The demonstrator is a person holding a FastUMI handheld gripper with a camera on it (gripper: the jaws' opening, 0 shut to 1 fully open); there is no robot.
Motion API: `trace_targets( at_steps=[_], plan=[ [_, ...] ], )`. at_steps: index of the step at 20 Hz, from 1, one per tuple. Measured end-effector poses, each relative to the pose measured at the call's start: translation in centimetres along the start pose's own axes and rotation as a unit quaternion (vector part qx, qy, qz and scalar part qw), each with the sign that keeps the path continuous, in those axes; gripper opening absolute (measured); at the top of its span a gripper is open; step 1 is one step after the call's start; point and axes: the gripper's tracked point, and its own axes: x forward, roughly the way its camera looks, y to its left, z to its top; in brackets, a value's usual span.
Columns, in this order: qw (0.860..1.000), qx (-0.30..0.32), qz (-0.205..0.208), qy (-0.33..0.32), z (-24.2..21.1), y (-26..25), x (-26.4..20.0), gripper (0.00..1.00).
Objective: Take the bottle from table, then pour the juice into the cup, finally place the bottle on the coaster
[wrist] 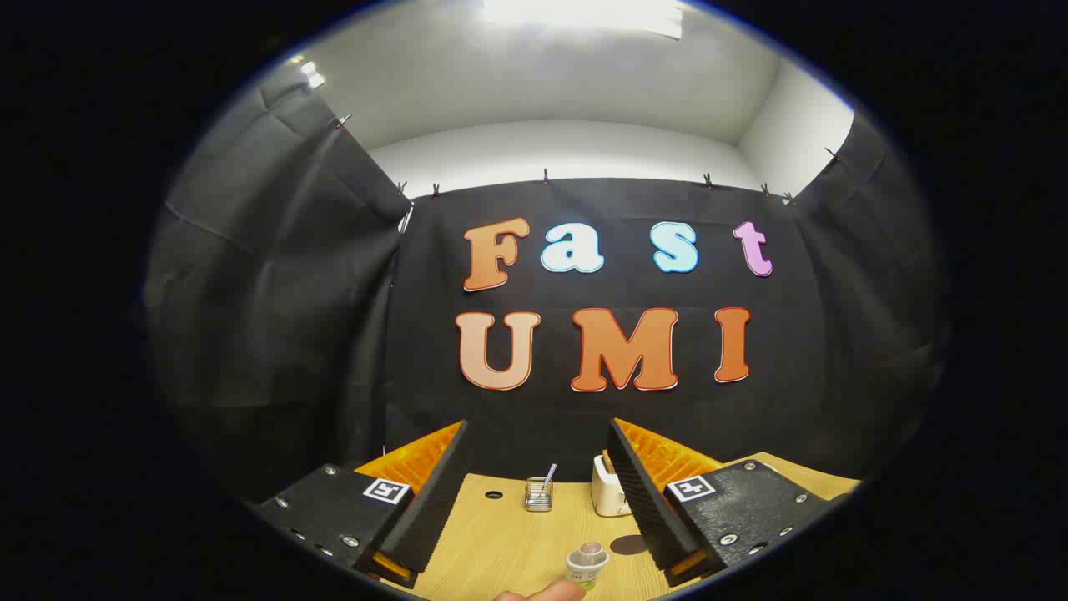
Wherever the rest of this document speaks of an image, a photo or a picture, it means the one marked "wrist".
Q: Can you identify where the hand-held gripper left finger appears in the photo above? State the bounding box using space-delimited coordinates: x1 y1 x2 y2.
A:
242 420 470 590

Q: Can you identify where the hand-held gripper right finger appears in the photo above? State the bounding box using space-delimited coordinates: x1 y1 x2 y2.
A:
607 418 839 587

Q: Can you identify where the clear juice bottle white label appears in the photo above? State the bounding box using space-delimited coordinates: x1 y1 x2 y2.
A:
565 542 610 591

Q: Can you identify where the small cream toaster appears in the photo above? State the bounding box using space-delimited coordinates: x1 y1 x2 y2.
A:
592 453 632 518

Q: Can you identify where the wooden table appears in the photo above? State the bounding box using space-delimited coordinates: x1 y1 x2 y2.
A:
392 452 862 601

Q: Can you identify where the bright ceiling light panel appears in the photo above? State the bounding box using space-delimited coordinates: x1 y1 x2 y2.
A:
482 0 687 39

